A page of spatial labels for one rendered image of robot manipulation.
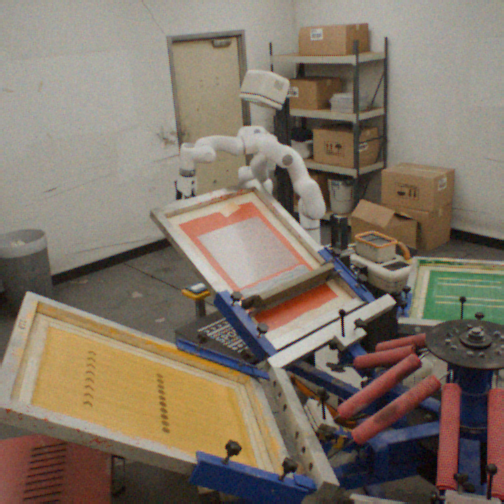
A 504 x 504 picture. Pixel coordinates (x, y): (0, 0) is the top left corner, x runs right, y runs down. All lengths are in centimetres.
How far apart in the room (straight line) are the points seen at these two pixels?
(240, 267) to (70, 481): 108
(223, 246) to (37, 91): 354
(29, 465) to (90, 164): 435
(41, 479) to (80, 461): 11
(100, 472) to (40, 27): 450
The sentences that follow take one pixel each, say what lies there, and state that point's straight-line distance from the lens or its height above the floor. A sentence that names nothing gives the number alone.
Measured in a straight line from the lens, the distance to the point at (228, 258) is 250.
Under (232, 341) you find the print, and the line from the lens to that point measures 270.
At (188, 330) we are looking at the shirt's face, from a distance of 283.
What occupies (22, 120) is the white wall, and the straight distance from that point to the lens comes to 574.
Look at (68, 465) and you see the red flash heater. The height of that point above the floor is 110.
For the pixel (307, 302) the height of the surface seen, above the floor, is 118.
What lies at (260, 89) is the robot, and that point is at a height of 196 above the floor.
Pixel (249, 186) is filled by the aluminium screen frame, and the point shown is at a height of 154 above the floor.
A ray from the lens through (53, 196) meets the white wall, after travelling 592.
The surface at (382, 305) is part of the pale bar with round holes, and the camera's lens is 252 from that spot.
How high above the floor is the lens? 227
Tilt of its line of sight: 21 degrees down
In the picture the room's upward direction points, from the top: 4 degrees counter-clockwise
